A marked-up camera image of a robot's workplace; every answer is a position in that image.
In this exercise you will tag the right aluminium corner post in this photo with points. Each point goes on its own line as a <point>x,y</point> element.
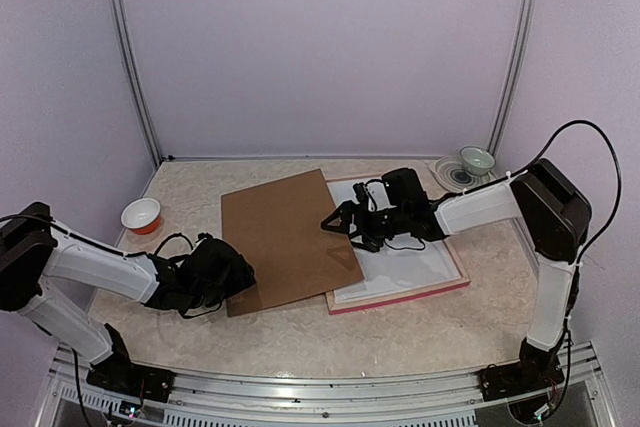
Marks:
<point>514,68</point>

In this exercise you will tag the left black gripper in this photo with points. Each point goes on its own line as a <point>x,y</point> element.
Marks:
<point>241,278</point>

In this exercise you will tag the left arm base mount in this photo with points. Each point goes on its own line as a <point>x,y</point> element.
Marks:
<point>117,373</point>

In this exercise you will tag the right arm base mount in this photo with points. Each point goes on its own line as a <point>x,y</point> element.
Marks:
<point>535,369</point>

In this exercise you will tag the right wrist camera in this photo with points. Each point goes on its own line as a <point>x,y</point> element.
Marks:
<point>365,196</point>

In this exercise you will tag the aluminium front rail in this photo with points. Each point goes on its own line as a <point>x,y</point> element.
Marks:
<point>451,398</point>

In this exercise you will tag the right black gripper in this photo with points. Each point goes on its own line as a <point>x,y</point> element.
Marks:
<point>347,209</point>

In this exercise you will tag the white swirl pattern plate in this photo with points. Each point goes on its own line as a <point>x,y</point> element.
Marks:
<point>450,175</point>

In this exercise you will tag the orange white bowl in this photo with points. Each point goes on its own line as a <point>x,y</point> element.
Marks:
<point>142,216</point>

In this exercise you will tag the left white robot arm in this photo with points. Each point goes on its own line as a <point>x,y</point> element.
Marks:
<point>36,250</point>

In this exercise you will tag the pink wooden picture frame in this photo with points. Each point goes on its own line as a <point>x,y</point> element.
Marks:
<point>400,297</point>

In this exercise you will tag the left aluminium corner post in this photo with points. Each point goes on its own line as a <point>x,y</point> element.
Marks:
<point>133,79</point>

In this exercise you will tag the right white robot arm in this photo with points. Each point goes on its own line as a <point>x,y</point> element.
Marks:
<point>556,214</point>

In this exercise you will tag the brown cardboard backing board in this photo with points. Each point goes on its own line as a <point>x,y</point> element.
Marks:
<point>276,226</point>

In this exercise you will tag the pale green ceramic bowl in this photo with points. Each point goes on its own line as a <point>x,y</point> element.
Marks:
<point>476,161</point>

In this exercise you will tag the aluminium corner post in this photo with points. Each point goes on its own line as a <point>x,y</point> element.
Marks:
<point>133,79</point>
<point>514,68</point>

